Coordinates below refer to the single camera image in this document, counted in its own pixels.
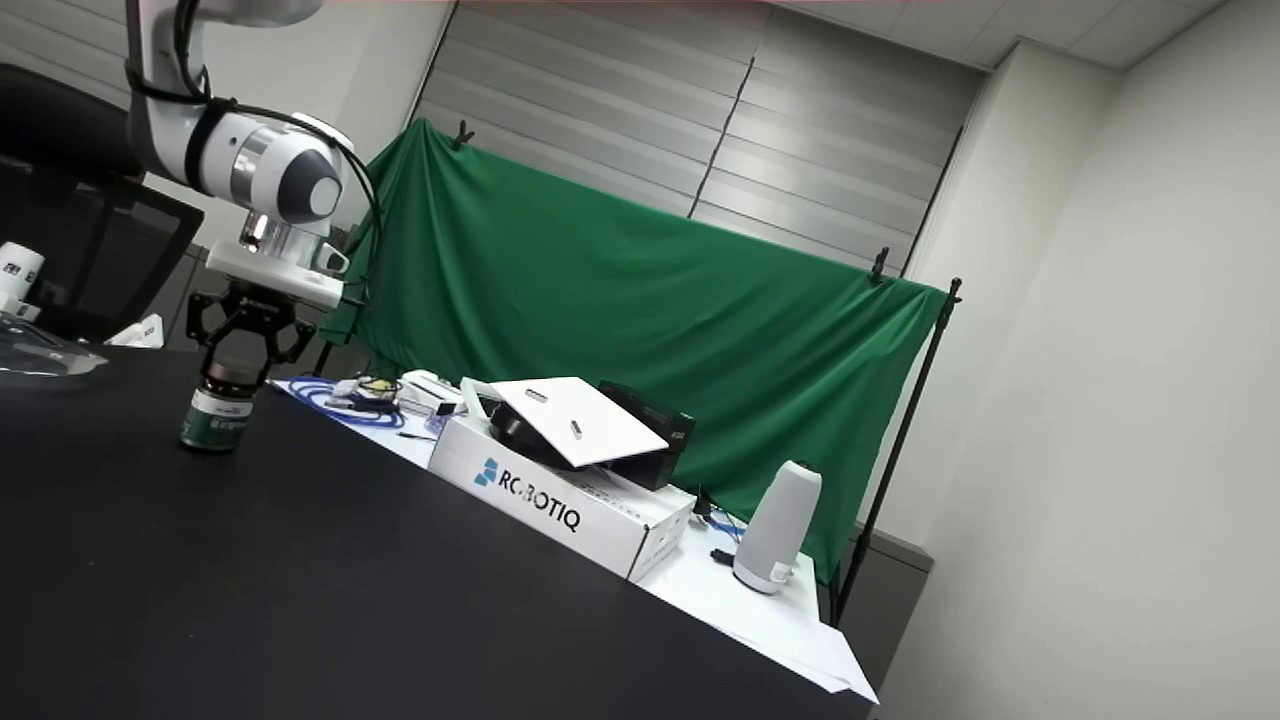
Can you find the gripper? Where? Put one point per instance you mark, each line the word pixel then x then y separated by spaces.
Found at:
pixel 258 310

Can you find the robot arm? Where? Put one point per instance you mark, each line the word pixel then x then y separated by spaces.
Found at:
pixel 170 120

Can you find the green bottle with dark cap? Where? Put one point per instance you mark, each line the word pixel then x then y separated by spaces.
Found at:
pixel 220 415

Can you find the white small card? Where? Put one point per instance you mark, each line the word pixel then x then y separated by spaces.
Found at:
pixel 140 333

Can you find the black mesh office chair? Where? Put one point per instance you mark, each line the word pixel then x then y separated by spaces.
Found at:
pixel 90 230

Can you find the white small device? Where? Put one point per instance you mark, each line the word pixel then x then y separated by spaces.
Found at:
pixel 430 388

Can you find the black pen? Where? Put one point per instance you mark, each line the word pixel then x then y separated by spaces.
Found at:
pixel 416 436

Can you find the clear plastic sheet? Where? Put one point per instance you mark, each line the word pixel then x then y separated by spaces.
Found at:
pixel 40 350

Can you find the white cup with print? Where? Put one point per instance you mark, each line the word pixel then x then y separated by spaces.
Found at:
pixel 18 270

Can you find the black clamp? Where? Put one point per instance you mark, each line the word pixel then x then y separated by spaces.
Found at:
pixel 462 134
pixel 879 266

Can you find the white cardboard box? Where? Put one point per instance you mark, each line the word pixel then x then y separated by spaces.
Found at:
pixel 540 500

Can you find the white flat board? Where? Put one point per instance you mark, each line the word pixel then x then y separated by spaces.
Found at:
pixel 575 420

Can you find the green cloth backdrop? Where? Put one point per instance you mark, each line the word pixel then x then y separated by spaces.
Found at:
pixel 600 330

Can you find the black box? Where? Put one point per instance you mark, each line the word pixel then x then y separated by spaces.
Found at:
pixel 655 420

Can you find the white cylindrical speaker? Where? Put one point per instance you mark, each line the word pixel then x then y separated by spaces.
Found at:
pixel 780 525

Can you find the grey window blinds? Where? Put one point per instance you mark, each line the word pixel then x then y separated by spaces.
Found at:
pixel 800 130

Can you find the black backdrop stand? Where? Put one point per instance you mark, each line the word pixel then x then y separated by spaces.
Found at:
pixel 900 440

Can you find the grey cabinet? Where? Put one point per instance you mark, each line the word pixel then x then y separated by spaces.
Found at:
pixel 885 600

